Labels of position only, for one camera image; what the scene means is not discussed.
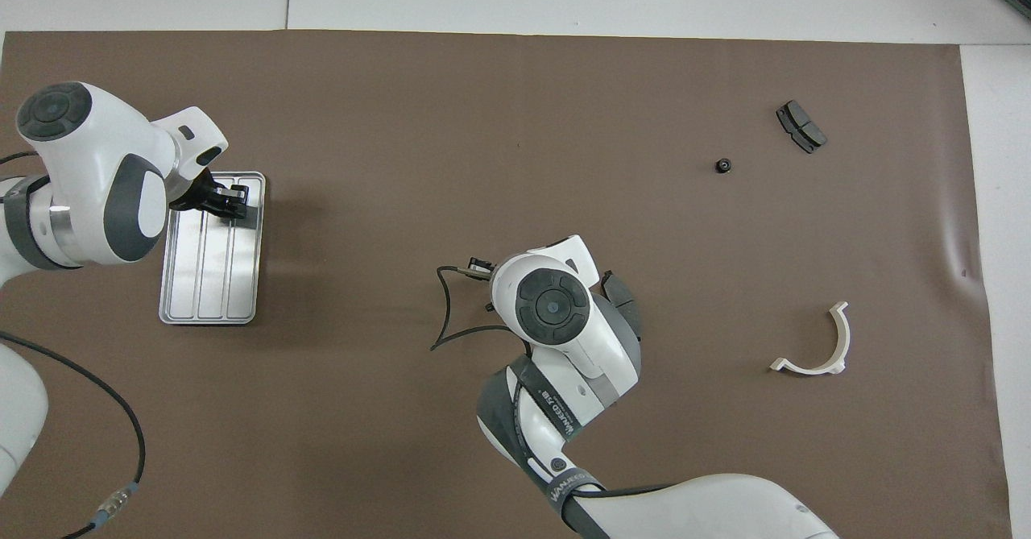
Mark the white curved plastic bracket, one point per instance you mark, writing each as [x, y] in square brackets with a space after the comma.
[813, 370]

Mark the small black bearing gear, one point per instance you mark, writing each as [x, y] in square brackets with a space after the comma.
[723, 165]

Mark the silver ribbed metal tray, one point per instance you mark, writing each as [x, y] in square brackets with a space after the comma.
[211, 281]

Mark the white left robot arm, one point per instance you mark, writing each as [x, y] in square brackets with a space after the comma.
[80, 152]

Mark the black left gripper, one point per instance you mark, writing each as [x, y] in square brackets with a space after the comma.
[197, 196]

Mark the long grey brake pad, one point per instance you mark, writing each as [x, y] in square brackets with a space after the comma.
[624, 293]

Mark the short grey brake pad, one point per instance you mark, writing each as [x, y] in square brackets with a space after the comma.
[801, 126]

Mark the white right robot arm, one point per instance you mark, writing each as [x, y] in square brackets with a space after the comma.
[556, 305]

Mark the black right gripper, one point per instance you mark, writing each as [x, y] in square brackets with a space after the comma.
[482, 269]

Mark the brown paper table mat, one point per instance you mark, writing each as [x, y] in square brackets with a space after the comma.
[483, 160]

